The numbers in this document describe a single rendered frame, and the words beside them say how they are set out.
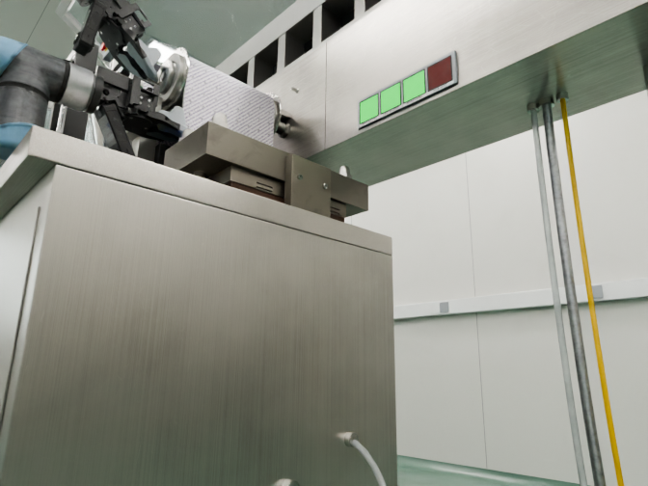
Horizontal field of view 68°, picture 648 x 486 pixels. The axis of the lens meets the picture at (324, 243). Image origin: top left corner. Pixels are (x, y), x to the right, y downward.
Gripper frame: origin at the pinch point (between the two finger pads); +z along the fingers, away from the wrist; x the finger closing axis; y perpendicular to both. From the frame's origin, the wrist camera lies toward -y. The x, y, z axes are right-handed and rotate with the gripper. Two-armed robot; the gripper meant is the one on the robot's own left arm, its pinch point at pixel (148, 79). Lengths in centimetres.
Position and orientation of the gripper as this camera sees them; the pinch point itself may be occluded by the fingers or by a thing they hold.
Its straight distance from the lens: 117.5
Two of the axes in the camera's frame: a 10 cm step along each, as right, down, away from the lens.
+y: 4.7, -6.3, 6.2
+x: -6.9, 1.8, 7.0
